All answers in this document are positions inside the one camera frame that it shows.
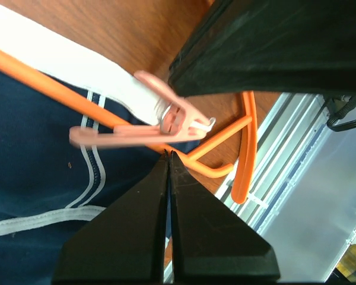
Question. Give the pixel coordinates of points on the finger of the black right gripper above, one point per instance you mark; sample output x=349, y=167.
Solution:
x=283, y=46

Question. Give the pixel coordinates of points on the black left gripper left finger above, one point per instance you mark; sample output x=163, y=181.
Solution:
x=125, y=243

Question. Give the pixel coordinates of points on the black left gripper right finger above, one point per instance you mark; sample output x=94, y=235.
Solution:
x=211, y=244

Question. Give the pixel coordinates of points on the orange plastic hanger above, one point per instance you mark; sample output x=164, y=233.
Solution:
x=247, y=125

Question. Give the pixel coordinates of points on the navy blue underwear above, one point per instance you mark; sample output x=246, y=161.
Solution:
x=49, y=188

